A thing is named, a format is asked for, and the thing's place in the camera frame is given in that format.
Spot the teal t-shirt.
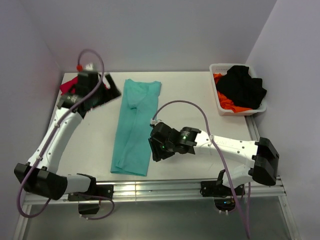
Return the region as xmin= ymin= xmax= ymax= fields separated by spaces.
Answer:
xmin=110 ymin=79 xmax=162 ymax=177

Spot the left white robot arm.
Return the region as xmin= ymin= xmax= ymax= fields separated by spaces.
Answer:
xmin=14 ymin=70 xmax=121 ymax=200

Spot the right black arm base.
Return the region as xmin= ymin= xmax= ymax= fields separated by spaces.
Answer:
xmin=200 ymin=180 xmax=236 ymax=212

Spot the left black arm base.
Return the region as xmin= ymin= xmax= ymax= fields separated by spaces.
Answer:
xmin=67 ymin=184 xmax=115 ymax=220

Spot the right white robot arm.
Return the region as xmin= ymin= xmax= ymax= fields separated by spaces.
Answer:
xmin=148 ymin=120 xmax=280 ymax=195

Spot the folded red t-shirt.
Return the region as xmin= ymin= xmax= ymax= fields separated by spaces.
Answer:
xmin=59 ymin=74 xmax=100 ymax=97

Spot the orange t-shirt in basket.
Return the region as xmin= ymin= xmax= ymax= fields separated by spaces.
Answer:
xmin=212 ymin=72 xmax=252 ymax=113

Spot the white plastic basket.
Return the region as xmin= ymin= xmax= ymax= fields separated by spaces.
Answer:
xmin=209 ymin=63 xmax=267 ymax=116

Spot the black t-shirt in basket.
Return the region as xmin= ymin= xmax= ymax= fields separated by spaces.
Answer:
xmin=216 ymin=65 xmax=267 ymax=110

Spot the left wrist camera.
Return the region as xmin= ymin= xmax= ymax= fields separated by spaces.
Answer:
xmin=76 ymin=62 xmax=97 ymax=72

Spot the aluminium mounting rail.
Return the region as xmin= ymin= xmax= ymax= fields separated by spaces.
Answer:
xmin=23 ymin=116 xmax=286 ymax=205

